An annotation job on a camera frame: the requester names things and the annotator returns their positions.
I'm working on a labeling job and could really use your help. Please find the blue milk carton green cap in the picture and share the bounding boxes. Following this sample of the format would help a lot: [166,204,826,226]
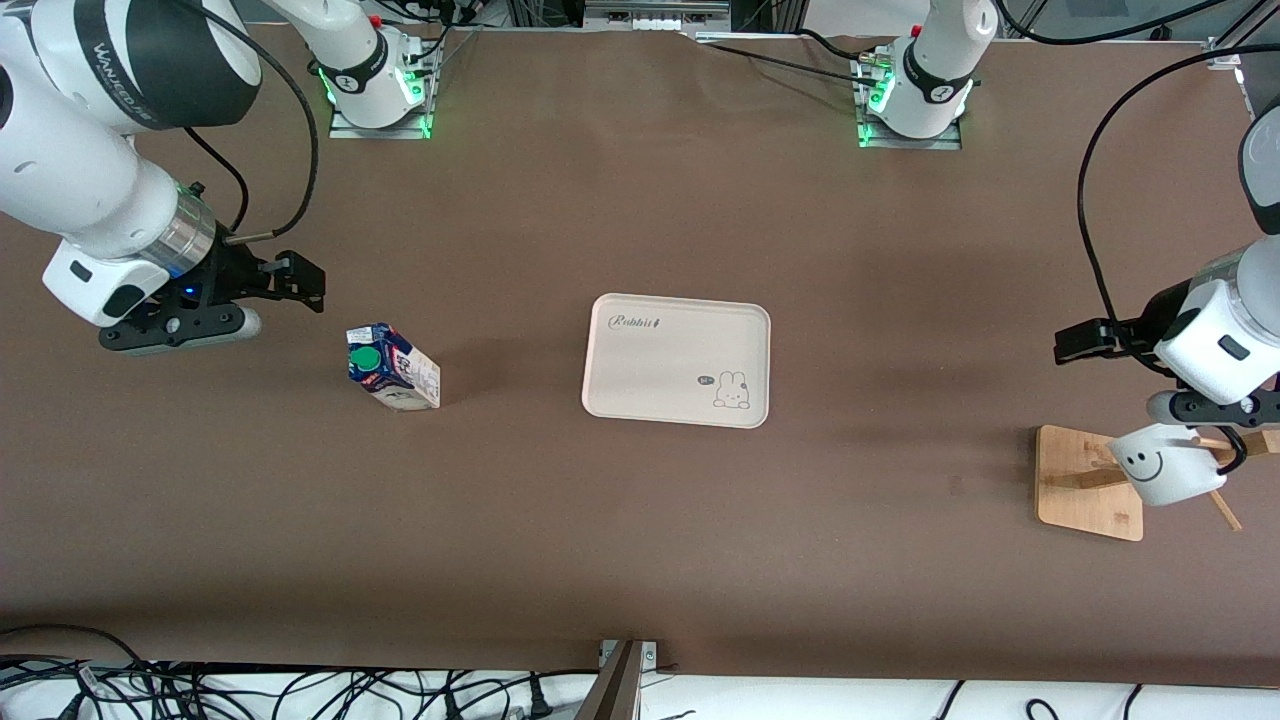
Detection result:
[346,322,441,412]

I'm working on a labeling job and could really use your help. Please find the white smiley mug black handle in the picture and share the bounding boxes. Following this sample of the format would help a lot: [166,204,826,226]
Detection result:
[1108,423,1249,508]

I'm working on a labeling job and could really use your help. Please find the wooden cup rack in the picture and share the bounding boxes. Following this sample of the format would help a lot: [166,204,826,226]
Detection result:
[1036,425,1280,542]

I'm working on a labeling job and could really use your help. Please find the cream rabbit print tray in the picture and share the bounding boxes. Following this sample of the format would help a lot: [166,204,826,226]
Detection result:
[581,293,772,429]

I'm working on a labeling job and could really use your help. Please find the black cable with metal plug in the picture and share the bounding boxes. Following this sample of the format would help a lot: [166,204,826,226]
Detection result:
[170,0,321,247]

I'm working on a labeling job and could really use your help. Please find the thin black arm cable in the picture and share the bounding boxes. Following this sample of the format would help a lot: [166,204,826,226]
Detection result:
[183,126,249,235]

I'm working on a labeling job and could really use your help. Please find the long black arm cable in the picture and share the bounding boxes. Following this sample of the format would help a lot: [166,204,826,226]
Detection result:
[1077,43,1280,376]

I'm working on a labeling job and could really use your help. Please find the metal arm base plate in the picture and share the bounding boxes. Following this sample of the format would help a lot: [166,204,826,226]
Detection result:
[328,28,446,140]
[856,55,964,151]

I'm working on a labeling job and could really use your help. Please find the black cable on table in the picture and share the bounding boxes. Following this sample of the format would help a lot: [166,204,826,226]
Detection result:
[695,40,886,89]
[795,28,896,63]

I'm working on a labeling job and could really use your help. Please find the dark camera mount post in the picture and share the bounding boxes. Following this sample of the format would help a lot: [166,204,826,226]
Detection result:
[573,640,646,720]

